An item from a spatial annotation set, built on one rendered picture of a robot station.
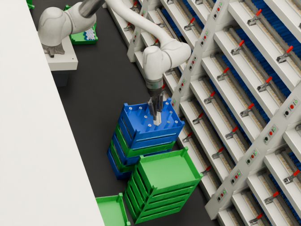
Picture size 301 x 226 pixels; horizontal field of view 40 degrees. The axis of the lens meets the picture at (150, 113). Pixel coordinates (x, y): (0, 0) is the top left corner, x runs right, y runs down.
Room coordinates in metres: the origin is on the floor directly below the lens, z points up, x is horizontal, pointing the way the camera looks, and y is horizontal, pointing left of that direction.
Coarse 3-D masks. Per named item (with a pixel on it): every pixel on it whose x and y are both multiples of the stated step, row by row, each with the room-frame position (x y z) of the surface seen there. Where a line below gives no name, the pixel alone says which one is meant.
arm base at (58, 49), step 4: (60, 44) 2.02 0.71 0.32; (44, 48) 1.94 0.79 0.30; (48, 48) 1.95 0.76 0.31; (52, 48) 1.96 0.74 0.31; (56, 48) 1.98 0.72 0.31; (60, 48) 2.01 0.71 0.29; (44, 52) 1.93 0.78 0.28; (48, 52) 1.94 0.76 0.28; (52, 52) 1.93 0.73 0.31; (56, 52) 1.97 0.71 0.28; (60, 52) 1.99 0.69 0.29; (64, 52) 2.00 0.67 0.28; (52, 56) 1.93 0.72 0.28
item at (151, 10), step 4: (152, 4) 2.53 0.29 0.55; (156, 4) 2.55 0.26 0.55; (160, 4) 2.57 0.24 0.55; (148, 8) 2.52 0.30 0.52; (152, 8) 2.54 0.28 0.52; (156, 8) 2.54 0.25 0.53; (160, 8) 2.56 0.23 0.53; (164, 8) 2.58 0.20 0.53; (148, 12) 2.51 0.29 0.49; (152, 12) 2.52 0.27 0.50; (148, 16) 2.52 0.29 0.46; (152, 16) 2.48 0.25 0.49; (156, 16) 2.49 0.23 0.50; (152, 20) 2.46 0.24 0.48; (156, 20) 2.45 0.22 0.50; (160, 20) 2.46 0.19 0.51; (164, 28) 2.39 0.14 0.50; (180, 40) 2.31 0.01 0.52; (184, 64) 2.11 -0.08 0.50; (180, 68) 2.10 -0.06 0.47; (184, 68) 2.05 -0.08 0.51
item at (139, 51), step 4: (136, 48) 2.52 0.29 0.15; (140, 48) 2.55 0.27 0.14; (144, 48) 2.55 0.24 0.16; (136, 52) 2.52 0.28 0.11; (140, 52) 2.53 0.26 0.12; (136, 56) 2.49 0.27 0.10; (140, 56) 2.49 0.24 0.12; (140, 60) 2.45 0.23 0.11; (140, 64) 2.42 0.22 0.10; (164, 80) 2.31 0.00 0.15; (164, 84) 2.20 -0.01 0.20; (164, 88) 2.24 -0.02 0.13; (168, 88) 2.24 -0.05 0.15; (164, 92) 2.21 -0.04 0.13; (168, 92) 2.19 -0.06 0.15; (164, 96) 2.17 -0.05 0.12; (168, 96) 2.18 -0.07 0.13; (164, 100) 2.14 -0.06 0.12
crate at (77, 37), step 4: (64, 8) 2.63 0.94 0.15; (68, 8) 2.65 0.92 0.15; (92, 28) 2.63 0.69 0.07; (72, 36) 2.49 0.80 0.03; (76, 36) 2.51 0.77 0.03; (80, 36) 2.53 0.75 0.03; (84, 36) 2.55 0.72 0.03; (72, 40) 2.42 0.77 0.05; (76, 40) 2.48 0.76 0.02; (80, 40) 2.50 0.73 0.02; (84, 40) 2.48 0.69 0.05; (88, 40) 2.50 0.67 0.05; (92, 40) 2.52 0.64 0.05; (96, 40) 2.54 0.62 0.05
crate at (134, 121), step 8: (136, 104) 1.65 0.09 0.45; (144, 104) 1.68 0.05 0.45; (168, 104) 1.77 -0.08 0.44; (136, 112) 1.64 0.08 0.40; (144, 112) 1.67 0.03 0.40; (160, 112) 1.72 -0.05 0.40; (168, 112) 1.75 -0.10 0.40; (128, 120) 1.53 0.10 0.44; (136, 120) 1.59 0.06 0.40; (152, 120) 1.64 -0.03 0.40; (168, 120) 1.69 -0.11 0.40; (176, 120) 1.69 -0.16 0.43; (128, 128) 1.51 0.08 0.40; (136, 128) 1.53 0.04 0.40; (144, 128) 1.55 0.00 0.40; (152, 128) 1.58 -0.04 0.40; (160, 128) 1.60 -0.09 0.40; (168, 128) 1.58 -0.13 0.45; (176, 128) 1.61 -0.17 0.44; (136, 136) 1.45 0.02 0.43; (144, 136) 1.48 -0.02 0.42; (152, 136) 1.52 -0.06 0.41
